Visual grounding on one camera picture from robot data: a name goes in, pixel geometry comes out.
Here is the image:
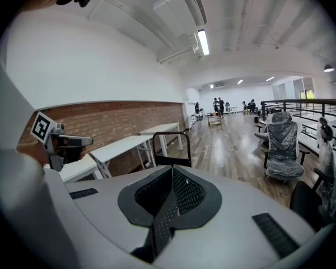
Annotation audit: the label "black cart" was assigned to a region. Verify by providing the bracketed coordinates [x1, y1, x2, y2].
[152, 131, 193, 168]

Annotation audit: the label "long white desk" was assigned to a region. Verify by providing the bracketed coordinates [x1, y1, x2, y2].
[292, 113, 336, 158]

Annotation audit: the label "person's white shirt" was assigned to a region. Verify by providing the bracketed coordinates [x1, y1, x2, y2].
[0, 53, 82, 269]

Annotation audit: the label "person's left forearm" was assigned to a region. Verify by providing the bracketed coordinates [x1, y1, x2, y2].
[16, 142, 50, 165]

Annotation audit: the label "wooden trolley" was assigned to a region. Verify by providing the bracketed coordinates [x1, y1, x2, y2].
[207, 114, 223, 127]

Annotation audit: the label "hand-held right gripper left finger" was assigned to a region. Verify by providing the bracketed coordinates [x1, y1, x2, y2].
[130, 165, 178, 264]

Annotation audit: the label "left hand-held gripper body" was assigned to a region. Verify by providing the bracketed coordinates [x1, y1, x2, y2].
[30, 111, 94, 172]

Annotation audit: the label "white ceiling pipes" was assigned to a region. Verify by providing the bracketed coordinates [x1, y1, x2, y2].
[157, 33, 200, 64]

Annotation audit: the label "black metal railing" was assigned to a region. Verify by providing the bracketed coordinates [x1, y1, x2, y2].
[260, 99, 336, 146]

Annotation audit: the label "black office chair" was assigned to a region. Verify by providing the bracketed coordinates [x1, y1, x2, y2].
[289, 167, 336, 233]

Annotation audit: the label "ceiling tube light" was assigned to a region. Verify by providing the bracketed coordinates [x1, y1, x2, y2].
[196, 29, 211, 57]

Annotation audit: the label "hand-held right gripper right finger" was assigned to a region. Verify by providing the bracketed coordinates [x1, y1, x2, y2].
[172, 165, 207, 216]

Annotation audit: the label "white table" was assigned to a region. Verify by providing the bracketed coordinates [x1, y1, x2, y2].
[43, 154, 102, 183]
[88, 134, 155, 179]
[139, 122, 184, 152]

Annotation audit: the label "white ceiling air conditioner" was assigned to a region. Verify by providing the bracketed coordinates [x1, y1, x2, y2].
[152, 0, 208, 38]

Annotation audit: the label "plastic-wrapped office chair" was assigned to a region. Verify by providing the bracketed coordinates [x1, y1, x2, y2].
[254, 112, 311, 181]
[314, 117, 336, 179]

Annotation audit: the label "person's left hand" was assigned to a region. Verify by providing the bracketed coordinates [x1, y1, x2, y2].
[57, 145, 87, 164]

